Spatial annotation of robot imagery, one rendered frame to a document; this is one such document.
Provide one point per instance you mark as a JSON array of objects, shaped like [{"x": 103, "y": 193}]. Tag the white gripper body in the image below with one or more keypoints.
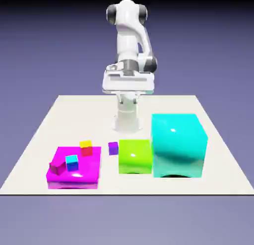
[{"x": 128, "y": 84}]

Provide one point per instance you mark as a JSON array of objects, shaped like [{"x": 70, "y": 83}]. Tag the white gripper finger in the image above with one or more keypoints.
[
  {"x": 121, "y": 99},
  {"x": 135, "y": 99}
]

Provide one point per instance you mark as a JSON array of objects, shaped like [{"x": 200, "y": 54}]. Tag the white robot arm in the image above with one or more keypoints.
[{"x": 129, "y": 20}]

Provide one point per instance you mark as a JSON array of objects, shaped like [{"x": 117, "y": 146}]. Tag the small purple cube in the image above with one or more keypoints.
[{"x": 113, "y": 148}]

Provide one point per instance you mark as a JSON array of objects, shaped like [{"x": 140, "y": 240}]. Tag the small yellow cube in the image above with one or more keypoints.
[{"x": 86, "y": 147}]

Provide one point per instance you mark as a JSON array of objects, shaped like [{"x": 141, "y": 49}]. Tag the small cyan cube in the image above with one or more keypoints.
[{"x": 72, "y": 163}]

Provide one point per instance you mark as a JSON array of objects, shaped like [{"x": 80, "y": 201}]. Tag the small maroon cube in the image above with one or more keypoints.
[{"x": 56, "y": 168}]

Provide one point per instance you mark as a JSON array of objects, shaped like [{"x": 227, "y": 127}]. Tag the large green box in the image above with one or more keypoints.
[{"x": 135, "y": 155}]

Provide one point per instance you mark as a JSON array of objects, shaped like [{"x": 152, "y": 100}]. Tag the large cyan box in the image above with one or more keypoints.
[{"x": 178, "y": 141}]

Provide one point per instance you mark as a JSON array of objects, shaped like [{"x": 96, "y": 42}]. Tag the large magenta box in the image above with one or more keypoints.
[{"x": 87, "y": 167}]

